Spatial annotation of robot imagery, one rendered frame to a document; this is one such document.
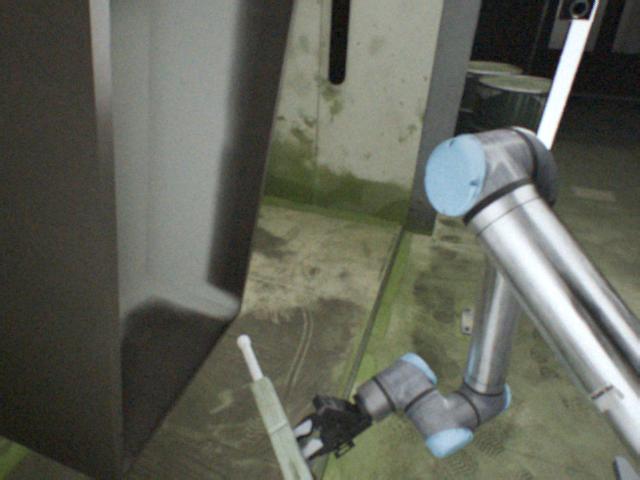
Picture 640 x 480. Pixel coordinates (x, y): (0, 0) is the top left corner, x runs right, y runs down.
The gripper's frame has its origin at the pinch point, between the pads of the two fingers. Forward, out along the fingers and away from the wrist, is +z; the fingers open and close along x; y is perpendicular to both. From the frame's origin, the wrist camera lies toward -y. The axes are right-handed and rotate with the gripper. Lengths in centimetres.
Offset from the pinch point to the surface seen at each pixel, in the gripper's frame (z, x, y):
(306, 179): -78, 196, 45
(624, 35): -603, 350, 167
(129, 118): -7, 60, -64
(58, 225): 5, 1, -67
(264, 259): -24, 144, 50
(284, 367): -6, 65, 48
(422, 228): -124, 141, 89
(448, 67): -159, 137, -3
